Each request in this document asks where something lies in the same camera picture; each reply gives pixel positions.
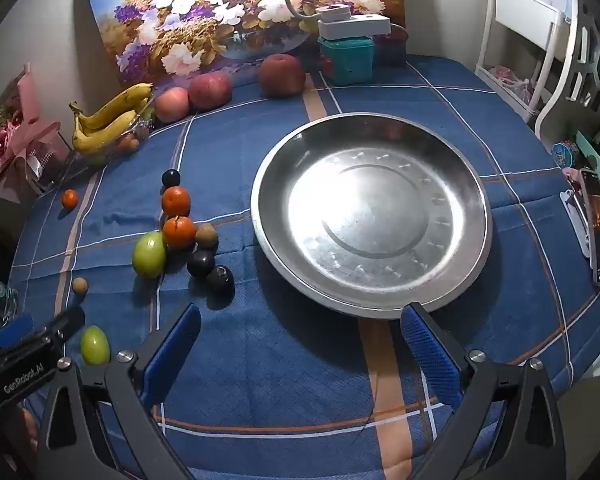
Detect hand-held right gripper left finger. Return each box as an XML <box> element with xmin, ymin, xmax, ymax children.
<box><xmin>37</xmin><ymin>302</ymin><xmax>203</xmax><ymax>480</ymax></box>

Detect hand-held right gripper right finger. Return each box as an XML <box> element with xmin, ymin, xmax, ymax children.
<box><xmin>400</xmin><ymin>302</ymin><xmax>567</xmax><ymax>480</ymax></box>

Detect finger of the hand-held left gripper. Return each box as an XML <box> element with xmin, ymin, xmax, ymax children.
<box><xmin>0</xmin><ymin>306</ymin><xmax>87</xmax><ymax>351</ymax></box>

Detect round metal plate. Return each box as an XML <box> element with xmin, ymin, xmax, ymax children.
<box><xmin>250</xmin><ymin>113</ymin><xmax>494</xmax><ymax>320</ymax></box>

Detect blue plaid tablecloth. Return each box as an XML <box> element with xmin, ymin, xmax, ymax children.
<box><xmin>7</xmin><ymin>55</ymin><xmax>600</xmax><ymax>480</ymax></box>

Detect tangerine with stem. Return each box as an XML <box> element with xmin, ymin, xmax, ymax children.
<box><xmin>162</xmin><ymin>216</ymin><xmax>197</xmax><ymax>250</ymax></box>

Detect clear plastic box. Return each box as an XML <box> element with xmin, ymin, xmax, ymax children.
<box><xmin>25</xmin><ymin>145</ymin><xmax>81</xmax><ymax>196</ymax></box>

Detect clear plastic fruit container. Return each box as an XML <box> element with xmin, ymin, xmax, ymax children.
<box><xmin>80</xmin><ymin>112</ymin><xmax>153</xmax><ymax>167</ymax></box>

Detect pink wrapped flower bouquet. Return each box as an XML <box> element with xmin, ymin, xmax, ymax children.
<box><xmin>0</xmin><ymin>62</ymin><xmax>63</xmax><ymax>206</ymax></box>

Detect black smartphone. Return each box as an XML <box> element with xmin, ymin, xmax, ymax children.
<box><xmin>580</xmin><ymin>169</ymin><xmax>600</xmax><ymax>286</ymax></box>

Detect yellow banana bunch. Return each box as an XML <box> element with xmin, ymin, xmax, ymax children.
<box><xmin>70</xmin><ymin>82</ymin><xmax>155</xmax><ymax>156</ymax></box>

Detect round printed tin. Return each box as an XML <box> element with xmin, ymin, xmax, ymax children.
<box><xmin>552</xmin><ymin>141</ymin><xmax>581</xmax><ymax>168</ymax></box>

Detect pale pink apple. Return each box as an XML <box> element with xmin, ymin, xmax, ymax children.
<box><xmin>154</xmin><ymin>87</ymin><xmax>190</xmax><ymax>124</ymax></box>

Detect pink packets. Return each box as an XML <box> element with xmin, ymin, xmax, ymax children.
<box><xmin>487</xmin><ymin>65</ymin><xmax>533</xmax><ymax>106</ymax></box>

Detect dark red apple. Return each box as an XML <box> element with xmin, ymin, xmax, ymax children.
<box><xmin>258</xmin><ymin>53</ymin><xmax>306</xmax><ymax>98</ymax></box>

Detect teal plastic box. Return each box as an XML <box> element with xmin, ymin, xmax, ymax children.
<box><xmin>317</xmin><ymin>35</ymin><xmax>375</xmax><ymax>86</ymax></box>

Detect white carved chair back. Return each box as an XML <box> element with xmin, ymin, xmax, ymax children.
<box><xmin>532</xmin><ymin>2</ymin><xmax>600</xmax><ymax>138</ymax></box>

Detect floral painting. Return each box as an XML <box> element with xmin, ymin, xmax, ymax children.
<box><xmin>86</xmin><ymin>0</ymin><xmax>406</xmax><ymax>86</ymax></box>

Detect white shelf rack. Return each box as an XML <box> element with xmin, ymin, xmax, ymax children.
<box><xmin>474</xmin><ymin>0</ymin><xmax>568</xmax><ymax>126</ymax></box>

